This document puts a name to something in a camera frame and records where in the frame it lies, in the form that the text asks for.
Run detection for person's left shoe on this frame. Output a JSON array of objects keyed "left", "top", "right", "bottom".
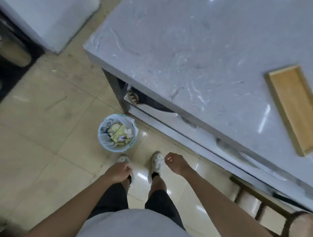
[{"left": 117, "top": 154, "right": 135, "bottom": 187}]

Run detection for large steel pot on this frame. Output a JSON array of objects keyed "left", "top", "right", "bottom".
[{"left": 0, "top": 36, "right": 32, "bottom": 68}]

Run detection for person's left forearm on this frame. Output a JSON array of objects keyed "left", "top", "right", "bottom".
[{"left": 23, "top": 174, "right": 127, "bottom": 237}]

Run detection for person's right leg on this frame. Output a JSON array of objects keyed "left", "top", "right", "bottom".
[{"left": 148, "top": 174, "right": 168, "bottom": 198}]

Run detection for patterned fabric pad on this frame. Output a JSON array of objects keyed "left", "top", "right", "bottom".
[{"left": 127, "top": 89, "right": 140, "bottom": 105}]

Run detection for person's left hand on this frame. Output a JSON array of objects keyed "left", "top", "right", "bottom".
[{"left": 104, "top": 161, "right": 134, "bottom": 186}]

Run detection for person's shoe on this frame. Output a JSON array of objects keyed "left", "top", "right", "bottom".
[
  {"left": 117, "top": 154, "right": 135, "bottom": 187},
  {"left": 147, "top": 151, "right": 166, "bottom": 185}
]

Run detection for wooden tray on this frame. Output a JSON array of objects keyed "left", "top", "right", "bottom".
[{"left": 263, "top": 64, "right": 313, "bottom": 157}]

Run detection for pile of yellowish waste paper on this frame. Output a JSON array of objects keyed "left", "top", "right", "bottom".
[{"left": 107, "top": 123, "right": 134, "bottom": 147}]

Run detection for lined trash bin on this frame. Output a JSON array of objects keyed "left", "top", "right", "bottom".
[{"left": 97, "top": 114, "right": 138, "bottom": 153}]

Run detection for grey marble table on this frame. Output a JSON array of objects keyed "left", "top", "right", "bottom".
[{"left": 83, "top": 0, "right": 313, "bottom": 213}]

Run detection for black pan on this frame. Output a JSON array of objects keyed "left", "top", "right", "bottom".
[{"left": 129, "top": 85, "right": 176, "bottom": 114}]

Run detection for person's black shorts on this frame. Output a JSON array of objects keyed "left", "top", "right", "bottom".
[{"left": 88, "top": 183, "right": 186, "bottom": 231}]

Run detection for person's right shoe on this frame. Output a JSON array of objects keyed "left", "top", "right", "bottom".
[{"left": 147, "top": 151, "right": 166, "bottom": 185}]

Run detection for person's right forearm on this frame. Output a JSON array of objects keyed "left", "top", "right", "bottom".
[{"left": 182, "top": 168, "right": 271, "bottom": 237}]

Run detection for person's right hand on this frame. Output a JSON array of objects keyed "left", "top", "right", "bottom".
[{"left": 164, "top": 152, "right": 192, "bottom": 176}]

